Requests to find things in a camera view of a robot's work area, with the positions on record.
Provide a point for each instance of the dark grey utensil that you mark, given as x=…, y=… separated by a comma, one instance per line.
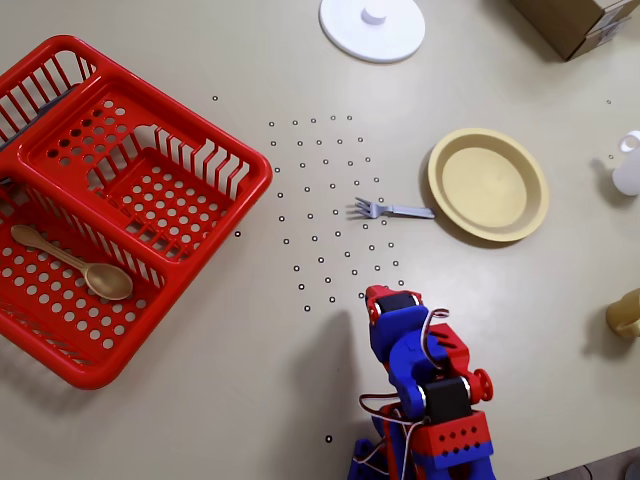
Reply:
x=50, y=104

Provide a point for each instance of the grey plastic fork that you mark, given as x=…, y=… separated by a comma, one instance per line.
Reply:
x=400, y=209

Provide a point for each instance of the red blue gripper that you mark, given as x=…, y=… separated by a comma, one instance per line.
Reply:
x=393, y=302

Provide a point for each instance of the red plastic dish basket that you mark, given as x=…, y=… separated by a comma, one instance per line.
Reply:
x=260, y=170

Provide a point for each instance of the brown cardboard box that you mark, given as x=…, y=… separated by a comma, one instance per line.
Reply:
x=555, y=20

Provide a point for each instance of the gold plastic spoon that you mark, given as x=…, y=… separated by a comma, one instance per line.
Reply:
x=107, y=282

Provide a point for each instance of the white plastic bottle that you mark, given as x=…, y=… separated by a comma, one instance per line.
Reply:
x=630, y=175

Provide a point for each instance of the gold plastic cup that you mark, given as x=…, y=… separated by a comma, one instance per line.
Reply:
x=627, y=315

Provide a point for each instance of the white round disc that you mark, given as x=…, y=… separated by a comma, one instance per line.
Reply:
x=360, y=35

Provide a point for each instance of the gold plastic plate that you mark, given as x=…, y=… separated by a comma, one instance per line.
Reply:
x=487, y=185

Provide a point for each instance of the red blue robot arm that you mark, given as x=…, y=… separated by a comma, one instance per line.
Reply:
x=450, y=435

